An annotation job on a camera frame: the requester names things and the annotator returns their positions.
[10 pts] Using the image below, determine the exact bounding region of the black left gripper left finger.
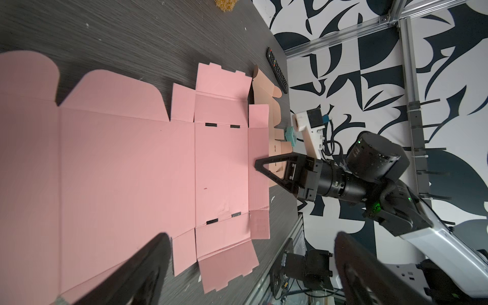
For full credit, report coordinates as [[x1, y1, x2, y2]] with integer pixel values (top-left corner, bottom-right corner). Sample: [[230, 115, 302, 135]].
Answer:
[[76, 233, 171, 304]]

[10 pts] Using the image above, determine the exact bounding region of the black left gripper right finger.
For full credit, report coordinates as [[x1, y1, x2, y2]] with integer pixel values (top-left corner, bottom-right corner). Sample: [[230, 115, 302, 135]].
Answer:
[[334, 232, 432, 304]]

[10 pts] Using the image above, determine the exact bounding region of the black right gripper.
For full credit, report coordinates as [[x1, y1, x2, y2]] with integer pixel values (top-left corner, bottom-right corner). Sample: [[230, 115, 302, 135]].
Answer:
[[254, 152, 372, 203]]

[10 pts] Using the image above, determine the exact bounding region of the pink cardboard box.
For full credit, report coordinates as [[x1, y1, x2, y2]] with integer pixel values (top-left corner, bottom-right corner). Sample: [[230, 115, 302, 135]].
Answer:
[[1, 51, 270, 304]]

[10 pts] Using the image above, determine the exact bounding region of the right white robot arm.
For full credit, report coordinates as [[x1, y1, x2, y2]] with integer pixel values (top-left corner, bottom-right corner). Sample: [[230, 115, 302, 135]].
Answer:
[[254, 132, 487, 300]]

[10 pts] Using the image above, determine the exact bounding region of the peach flat cardboard box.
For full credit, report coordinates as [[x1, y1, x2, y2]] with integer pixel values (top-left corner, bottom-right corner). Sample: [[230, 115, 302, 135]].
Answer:
[[249, 65, 294, 188]]

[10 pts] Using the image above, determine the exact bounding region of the small teal alarm clock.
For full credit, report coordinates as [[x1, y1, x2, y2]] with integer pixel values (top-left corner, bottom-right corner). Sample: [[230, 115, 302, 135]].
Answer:
[[284, 127, 297, 147]]

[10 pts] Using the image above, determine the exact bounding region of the black remote control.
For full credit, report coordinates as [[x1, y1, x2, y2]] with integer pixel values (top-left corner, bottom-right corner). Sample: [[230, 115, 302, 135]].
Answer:
[[266, 47, 288, 94]]

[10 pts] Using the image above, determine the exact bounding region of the brown teddy bear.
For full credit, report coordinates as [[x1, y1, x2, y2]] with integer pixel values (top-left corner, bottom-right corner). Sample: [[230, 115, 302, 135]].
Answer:
[[215, 0, 238, 12]]

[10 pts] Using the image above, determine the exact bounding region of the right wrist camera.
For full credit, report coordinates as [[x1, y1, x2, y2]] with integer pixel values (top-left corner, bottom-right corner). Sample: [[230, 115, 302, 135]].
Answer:
[[292, 108, 326, 160]]

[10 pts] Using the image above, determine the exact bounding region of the grey wall hook rail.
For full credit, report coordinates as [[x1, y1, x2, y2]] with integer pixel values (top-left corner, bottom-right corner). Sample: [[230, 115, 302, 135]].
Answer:
[[399, 17, 454, 207]]

